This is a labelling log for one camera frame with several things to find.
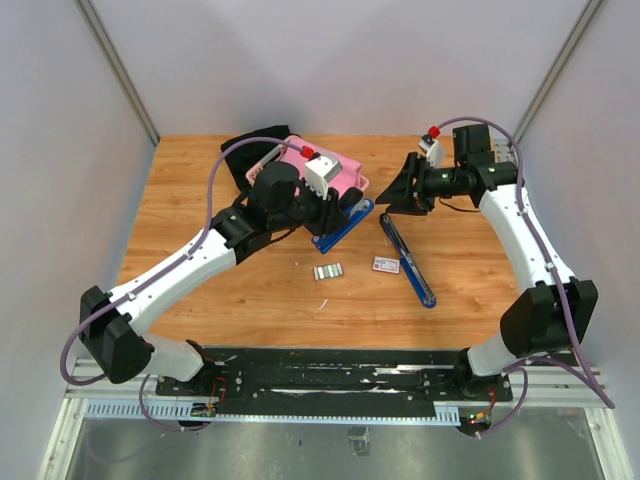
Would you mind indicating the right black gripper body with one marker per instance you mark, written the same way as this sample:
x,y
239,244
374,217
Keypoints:
x,y
430,185

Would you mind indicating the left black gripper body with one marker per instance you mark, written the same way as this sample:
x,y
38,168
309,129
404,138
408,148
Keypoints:
x,y
321,218

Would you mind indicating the silver staple strips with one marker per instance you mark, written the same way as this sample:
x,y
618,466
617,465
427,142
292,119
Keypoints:
x,y
328,271

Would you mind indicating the red staple box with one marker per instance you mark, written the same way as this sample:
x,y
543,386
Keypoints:
x,y
386,265

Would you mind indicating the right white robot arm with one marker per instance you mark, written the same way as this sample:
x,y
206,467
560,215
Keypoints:
x,y
554,308

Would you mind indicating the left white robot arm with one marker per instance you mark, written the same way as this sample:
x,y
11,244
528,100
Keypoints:
x,y
118,322

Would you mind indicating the pink plastic basket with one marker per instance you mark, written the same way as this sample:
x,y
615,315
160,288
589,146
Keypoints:
x,y
346,172

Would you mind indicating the black folded cloth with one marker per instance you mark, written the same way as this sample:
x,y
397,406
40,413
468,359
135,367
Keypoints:
x,y
244,157

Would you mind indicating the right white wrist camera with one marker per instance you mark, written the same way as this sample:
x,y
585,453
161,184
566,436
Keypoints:
x,y
431,147

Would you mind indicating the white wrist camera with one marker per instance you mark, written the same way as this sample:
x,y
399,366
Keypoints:
x,y
319,170
431,147

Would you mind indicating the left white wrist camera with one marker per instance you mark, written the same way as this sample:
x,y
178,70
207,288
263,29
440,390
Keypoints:
x,y
319,170

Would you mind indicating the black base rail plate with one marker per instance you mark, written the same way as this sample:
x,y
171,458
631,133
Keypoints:
x,y
334,384

